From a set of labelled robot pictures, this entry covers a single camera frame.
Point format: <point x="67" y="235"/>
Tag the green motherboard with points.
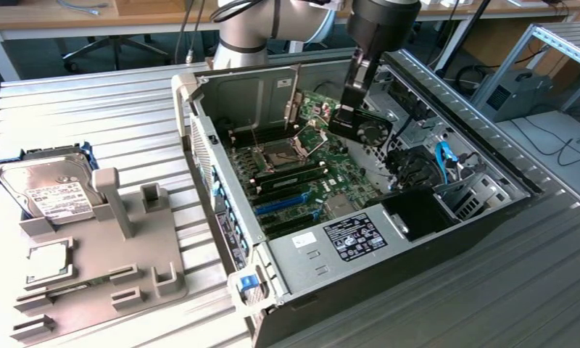
<point x="352" y="170"/>

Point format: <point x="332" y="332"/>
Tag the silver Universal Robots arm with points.
<point x="251" y="32"/>

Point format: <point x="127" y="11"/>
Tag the wooden desk white frame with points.
<point x="28" y="20"/>
<point x="512" y="11"/>

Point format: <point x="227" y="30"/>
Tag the metal socket cover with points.
<point x="311" y="139"/>

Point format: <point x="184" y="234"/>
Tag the chipset heatsink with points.
<point x="342" y="206"/>

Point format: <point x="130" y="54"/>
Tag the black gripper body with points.
<point x="382" y="25"/>

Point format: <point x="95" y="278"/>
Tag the black graphics card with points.
<point x="372" y="130"/>

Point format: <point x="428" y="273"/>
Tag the thin locking lever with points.
<point x="255" y="141"/>

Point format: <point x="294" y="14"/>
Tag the CPU socket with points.
<point x="276" y="156"/>

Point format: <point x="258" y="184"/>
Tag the installed dark RAM stick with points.
<point x="290" y="184"/>

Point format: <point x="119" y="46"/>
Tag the silver drive cage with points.
<point x="367" y="159"/>

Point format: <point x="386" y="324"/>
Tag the black expansion slot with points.
<point x="290" y="224"/>

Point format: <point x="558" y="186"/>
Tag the grey box device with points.
<point x="518" y="94"/>

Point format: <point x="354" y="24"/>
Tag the grey power supply unit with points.
<point x="310" y="253"/>

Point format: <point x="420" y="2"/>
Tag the blue case latch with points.
<point x="247" y="282"/>

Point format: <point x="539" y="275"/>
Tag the silver disk bay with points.
<point x="468" y="203"/>

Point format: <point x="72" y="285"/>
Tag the black empty RAM slot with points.
<point x="260" y="136"/>

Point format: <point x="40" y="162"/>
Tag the black office chair base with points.
<point x="116" y="45"/>

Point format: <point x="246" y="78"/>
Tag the aluminium profile frame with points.
<point x="557" y="40"/>

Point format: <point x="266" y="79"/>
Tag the silver CPU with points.
<point x="48" y="264"/>

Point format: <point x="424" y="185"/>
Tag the open black PC case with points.
<point x="367" y="290"/>

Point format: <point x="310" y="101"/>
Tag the silver hard disk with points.
<point x="53" y="188"/>

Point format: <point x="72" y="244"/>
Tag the grey parts rack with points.
<point x="101" y="261"/>

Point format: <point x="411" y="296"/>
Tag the blue disk caddy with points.
<point x="43" y="150"/>

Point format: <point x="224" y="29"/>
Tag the green RAM stick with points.
<point x="81" y="286"/>

